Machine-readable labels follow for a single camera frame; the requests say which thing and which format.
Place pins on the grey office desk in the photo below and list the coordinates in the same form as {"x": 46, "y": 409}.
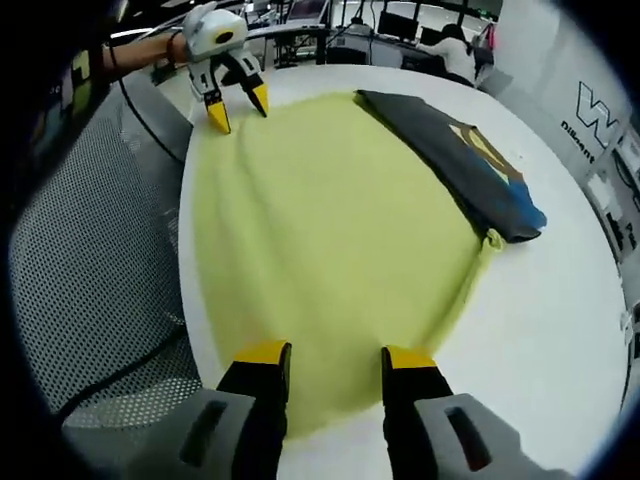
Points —
{"x": 370, "y": 50}

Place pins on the yellow and dark shirt garment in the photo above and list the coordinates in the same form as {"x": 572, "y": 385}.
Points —
{"x": 325, "y": 225}

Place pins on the pink hanging bag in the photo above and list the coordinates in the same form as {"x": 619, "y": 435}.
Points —
{"x": 487, "y": 45}

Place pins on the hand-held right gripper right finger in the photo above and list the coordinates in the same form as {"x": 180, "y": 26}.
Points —
{"x": 420, "y": 400}

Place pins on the grey mesh chair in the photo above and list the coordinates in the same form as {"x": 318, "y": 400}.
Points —
{"x": 100, "y": 250}

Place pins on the white curved desk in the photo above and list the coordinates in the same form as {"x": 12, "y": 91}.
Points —
{"x": 290, "y": 31}

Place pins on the black computer monitor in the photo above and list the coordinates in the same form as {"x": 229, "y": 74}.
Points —
{"x": 398, "y": 24}
{"x": 432, "y": 35}

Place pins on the person's dark printed shirt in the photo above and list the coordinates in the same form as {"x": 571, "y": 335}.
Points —
{"x": 75, "y": 85}

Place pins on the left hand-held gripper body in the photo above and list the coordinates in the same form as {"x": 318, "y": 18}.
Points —
{"x": 210, "y": 35}

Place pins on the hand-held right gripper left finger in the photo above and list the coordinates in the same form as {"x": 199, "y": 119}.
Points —
{"x": 255, "y": 400}

